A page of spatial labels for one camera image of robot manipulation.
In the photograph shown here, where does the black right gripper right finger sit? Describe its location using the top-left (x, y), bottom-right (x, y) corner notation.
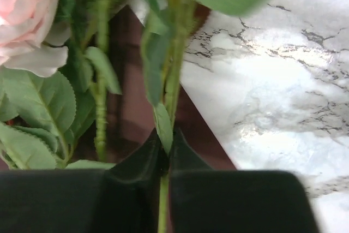
top-left (170, 129), bottom-right (320, 233)

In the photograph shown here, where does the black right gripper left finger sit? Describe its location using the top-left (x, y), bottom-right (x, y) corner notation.
top-left (1, 131), bottom-right (162, 232)

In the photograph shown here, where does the red wrapping paper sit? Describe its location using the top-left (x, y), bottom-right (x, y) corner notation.
top-left (73, 5), bottom-right (237, 171)

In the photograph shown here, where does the peach rose stem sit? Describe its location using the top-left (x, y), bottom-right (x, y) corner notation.
top-left (140, 0), bottom-right (265, 232)

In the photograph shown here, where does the pink artificial flower bunch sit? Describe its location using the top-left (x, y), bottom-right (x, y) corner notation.
top-left (1, 0), bottom-right (122, 170)

